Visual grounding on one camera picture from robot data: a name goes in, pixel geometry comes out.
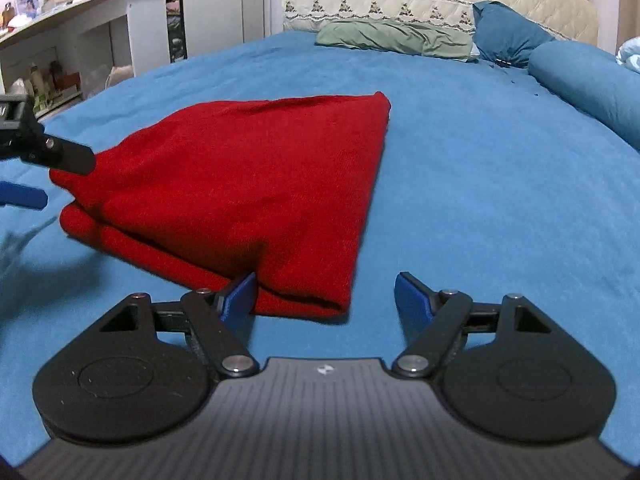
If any red knit sweater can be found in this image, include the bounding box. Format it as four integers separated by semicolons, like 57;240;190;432
50;93;390;318

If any white shelf desk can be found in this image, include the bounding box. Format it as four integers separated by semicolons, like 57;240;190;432
1;0;170;92

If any blue bed sheet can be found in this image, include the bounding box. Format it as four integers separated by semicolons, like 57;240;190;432
0;29;640;466

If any white wardrobe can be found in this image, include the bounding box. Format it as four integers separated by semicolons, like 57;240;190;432
182;0;265;58

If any rolled blue blanket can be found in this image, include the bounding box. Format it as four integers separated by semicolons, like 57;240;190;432
528;41;640;148

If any green pillow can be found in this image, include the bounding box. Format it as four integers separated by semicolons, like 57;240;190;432
314;18;480;62

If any dark blue pillow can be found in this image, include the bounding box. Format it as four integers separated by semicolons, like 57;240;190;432
472;0;555;68

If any light blue duvet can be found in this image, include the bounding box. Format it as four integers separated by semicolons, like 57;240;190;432
616;37;640;73

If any beige curtain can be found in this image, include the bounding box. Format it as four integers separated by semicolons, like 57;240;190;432
616;0;640;47

